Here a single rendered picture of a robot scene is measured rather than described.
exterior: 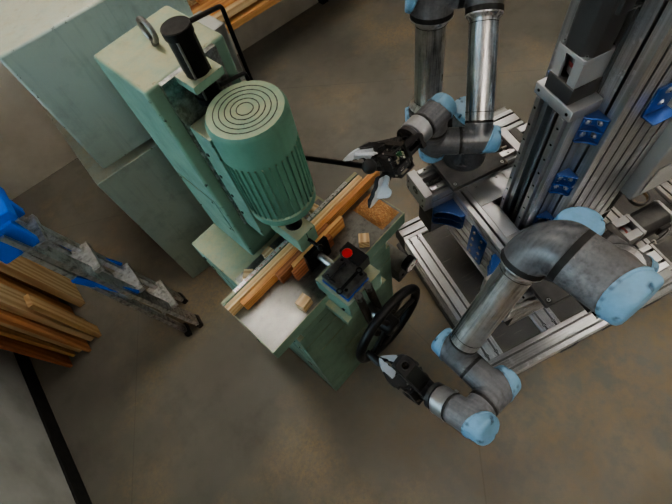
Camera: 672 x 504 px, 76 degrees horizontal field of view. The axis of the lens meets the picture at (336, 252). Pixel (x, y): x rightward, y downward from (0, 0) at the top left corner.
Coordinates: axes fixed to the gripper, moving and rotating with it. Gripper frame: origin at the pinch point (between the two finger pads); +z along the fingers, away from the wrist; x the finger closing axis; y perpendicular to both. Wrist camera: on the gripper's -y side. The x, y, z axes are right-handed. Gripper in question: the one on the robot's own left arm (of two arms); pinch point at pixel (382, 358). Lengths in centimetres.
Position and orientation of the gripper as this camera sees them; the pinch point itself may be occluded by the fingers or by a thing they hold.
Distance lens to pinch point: 125.2
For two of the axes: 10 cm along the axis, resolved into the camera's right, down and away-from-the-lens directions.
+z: -5.6, -2.4, 7.9
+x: 6.7, -6.9, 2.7
